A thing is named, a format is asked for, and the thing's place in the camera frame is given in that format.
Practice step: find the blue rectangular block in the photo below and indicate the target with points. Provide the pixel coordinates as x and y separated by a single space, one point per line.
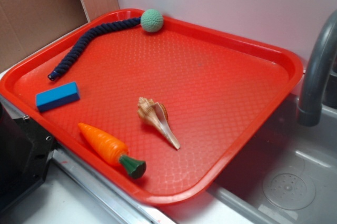
57 97

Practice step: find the brown cardboard panel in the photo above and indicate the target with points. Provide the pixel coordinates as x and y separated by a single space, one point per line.
29 25

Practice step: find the grey toy faucet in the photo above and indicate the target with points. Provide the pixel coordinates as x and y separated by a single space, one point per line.
319 84

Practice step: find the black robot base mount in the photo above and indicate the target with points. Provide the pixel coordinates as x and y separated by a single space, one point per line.
26 150

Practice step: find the orange plastic toy carrot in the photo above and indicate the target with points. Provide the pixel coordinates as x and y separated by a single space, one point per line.
112 150

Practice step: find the red plastic tray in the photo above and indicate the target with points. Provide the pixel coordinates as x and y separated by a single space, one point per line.
218 90

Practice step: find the grey toy sink basin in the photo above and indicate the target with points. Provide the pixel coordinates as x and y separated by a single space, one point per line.
286 173

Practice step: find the beige conch shell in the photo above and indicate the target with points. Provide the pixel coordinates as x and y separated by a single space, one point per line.
155 115

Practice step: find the green ball with navy rope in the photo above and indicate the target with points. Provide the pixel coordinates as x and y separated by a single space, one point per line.
150 21

